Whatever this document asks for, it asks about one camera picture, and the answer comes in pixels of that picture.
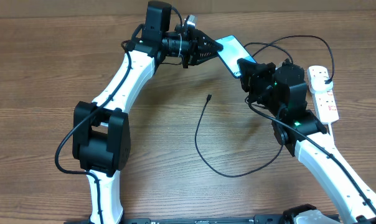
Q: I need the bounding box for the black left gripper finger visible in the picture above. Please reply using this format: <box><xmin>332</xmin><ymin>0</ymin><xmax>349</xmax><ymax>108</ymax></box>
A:
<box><xmin>195</xmin><ymin>29</ymin><xmax>223</xmax><ymax>52</ymax></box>
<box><xmin>190</xmin><ymin>51</ymin><xmax>219</xmax><ymax>66</ymax></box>

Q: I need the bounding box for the black USB charging cable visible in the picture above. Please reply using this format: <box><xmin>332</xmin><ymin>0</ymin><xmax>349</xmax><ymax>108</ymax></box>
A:
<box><xmin>194</xmin><ymin>34</ymin><xmax>336</xmax><ymax>179</ymax></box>

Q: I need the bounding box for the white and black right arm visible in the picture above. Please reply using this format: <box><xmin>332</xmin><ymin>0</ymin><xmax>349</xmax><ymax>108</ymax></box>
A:
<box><xmin>237</xmin><ymin>58</ymin><xmax>376</xmax><ymax>223</ymax></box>

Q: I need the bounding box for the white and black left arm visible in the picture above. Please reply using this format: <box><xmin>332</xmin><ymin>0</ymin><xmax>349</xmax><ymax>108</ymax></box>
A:
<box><xmin>72</xmin><ymin>1</ymin><xmax>223</xmax><ymax>223</ymax></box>

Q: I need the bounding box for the white USB charger adapter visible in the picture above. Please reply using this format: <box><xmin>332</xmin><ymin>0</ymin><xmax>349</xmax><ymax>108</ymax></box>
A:
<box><xmin>309</xmin><ymin>76</ymin><xmax>334</xmax><ymax>94</ymax></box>

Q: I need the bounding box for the white power strip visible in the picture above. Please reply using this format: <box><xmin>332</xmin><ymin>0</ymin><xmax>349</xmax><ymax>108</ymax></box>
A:
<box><xmin>307</xmin><ymin>65</ymin><xmax>339</xmax><ymax>124</ymax></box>

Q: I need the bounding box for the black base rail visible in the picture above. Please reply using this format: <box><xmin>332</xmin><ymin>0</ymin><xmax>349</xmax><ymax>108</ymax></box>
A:
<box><xmin>63</xmin><ymin>203</ymin><xmax>341</xmax><ymax>224</ymax></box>

